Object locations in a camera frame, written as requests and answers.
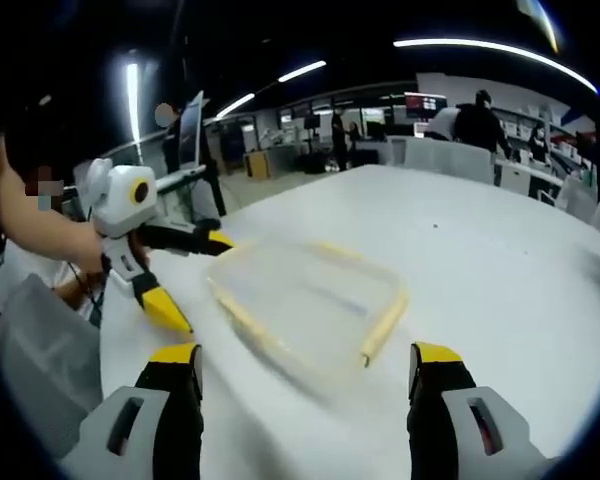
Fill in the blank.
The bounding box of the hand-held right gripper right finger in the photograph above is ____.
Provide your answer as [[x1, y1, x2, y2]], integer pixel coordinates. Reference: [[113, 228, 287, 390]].
[[406, 341, 565, 480]]

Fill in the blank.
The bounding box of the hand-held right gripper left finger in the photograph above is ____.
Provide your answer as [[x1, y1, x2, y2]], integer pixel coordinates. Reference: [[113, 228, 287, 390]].
[[62, 342, 205, 480]]

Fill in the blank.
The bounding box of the clear container with yellow buckle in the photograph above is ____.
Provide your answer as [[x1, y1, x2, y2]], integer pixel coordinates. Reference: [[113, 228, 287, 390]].
[[204, 240, 411, 392]]

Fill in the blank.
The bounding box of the person's left hand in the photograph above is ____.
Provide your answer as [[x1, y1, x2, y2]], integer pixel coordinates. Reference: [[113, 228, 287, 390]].
[[74, 223, 112, 276]]

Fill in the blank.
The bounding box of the white side desk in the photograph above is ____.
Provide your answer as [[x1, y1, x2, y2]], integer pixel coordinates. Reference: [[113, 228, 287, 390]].
[[154, 166, 209, 194]]

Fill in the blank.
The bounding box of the white ceiling light strip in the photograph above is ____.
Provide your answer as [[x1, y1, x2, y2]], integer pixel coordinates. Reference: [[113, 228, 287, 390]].
[[276, 59, 328, 84], [516, 0, 562, 54], [125, 61, 142, 152], [213, 91, 257, 120]]

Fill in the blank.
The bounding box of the yellow cabinet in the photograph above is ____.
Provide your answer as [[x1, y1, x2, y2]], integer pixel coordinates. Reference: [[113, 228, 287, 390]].
[[243, 149, 273, 180]]

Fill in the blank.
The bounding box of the white mesh chair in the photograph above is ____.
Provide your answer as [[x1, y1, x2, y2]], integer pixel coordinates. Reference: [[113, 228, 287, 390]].
[[0, 273, 105, 460]]

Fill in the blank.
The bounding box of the white office chair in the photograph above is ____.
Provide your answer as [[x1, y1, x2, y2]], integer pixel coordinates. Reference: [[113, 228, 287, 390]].
[[401, 136, 497, 187]]

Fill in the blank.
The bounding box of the white shelf with boxes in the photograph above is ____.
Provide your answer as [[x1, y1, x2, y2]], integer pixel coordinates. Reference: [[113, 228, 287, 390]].
[[494, 103, 581, 151]]

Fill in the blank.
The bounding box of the long curved ceiling light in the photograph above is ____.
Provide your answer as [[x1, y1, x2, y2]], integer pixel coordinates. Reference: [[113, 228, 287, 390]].
[[393, 38, 600, 95]]

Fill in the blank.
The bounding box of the black cable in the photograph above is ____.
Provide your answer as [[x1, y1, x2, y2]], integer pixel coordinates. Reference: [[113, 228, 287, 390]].
[[66, 258, 105, 329]]

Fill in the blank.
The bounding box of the wall screen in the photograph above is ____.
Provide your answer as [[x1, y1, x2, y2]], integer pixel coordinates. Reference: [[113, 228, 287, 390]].
[[404, 91, 449, 122]]

